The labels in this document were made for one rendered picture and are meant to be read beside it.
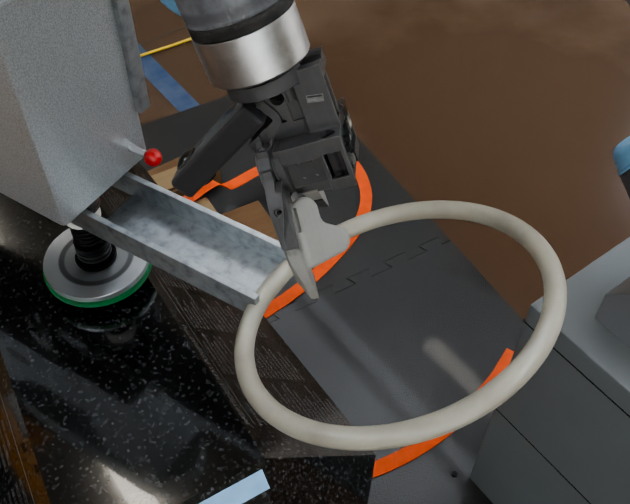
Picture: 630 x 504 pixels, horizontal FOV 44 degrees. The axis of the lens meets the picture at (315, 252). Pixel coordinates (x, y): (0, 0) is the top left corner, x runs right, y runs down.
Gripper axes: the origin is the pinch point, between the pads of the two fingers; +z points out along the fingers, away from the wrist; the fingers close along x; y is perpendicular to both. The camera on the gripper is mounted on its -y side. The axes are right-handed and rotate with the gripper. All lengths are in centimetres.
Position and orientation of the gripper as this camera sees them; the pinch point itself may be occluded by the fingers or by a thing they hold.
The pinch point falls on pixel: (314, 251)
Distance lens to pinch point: 78.2
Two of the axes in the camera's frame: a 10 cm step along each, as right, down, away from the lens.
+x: 0.7, -6.2, 7.8
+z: 3.2, 7.6, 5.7
